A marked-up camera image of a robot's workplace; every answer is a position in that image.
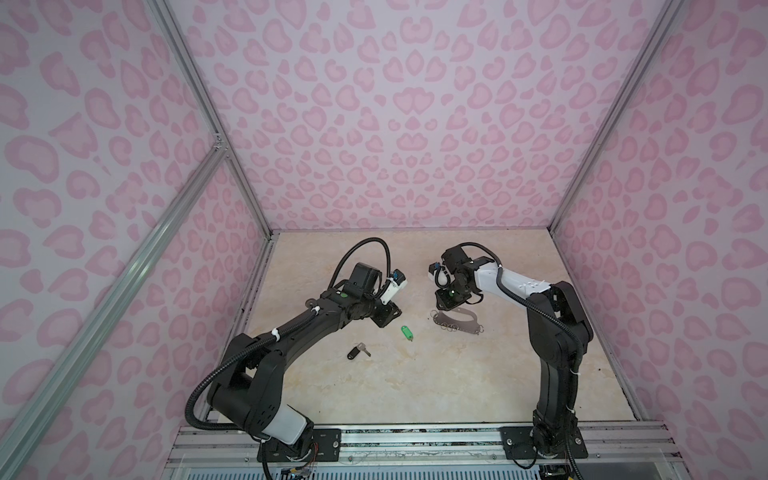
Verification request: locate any left black corrugated cable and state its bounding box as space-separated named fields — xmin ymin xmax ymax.
xmin=184 ymin=237 xmax=394 ymax=432

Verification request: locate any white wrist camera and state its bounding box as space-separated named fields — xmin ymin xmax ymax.
xmin=380 ymin=269 xmax=407 ymax=305
xmin=428 ymin=262 xmax=451 ymax=289

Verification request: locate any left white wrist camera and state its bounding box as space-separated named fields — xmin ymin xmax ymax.
xmin=380 ymin=269 xmax=407 ymax=305

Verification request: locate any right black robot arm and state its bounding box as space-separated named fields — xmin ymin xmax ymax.
xmin=428 ymin=242 xmax=594 ymax=458

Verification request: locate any black headed key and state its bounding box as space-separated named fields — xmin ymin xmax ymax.
xmin=347 ymin=343 xmax=371 ymax=360

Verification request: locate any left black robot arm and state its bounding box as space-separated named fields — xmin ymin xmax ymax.
xmin=186 ymin=263 xmax=407 ymax=451

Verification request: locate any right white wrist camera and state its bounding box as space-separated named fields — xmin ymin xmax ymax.
xmin=428 ymin=262 xmax=451 ymax=289

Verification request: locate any corner aluminium post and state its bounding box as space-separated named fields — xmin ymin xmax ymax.
xmin=547 ymin=0 xmax=687 ymax=237
xmin=146 ymin=0 xmax=273 ymax=239

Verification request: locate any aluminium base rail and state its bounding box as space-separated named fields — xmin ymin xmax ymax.
xmin=161 ymin=421 xmax=690 ymax=479

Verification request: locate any black corrugated cable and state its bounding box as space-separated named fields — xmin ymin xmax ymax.
xmin=184 ymin=237 xmax=394 ymax=432
xmin=455 ymin=241 xmax=586 ymax=373

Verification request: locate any diagonal aluminium frame bar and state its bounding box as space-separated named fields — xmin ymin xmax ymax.
xmin=1 ymin=145 xmax=228 ymax=479

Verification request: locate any right corner aluminium post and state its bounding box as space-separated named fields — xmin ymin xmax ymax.
xmin=547 ymin=0 xmax=687 ymax=237

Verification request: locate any left corner aluminium post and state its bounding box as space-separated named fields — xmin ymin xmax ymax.
xmin=146 ymin=0 xmax=273 ymax=239

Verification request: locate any right black corrugated cable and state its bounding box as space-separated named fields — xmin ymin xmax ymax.
xmin=455 ymin=241 xmax=586 ymax=373

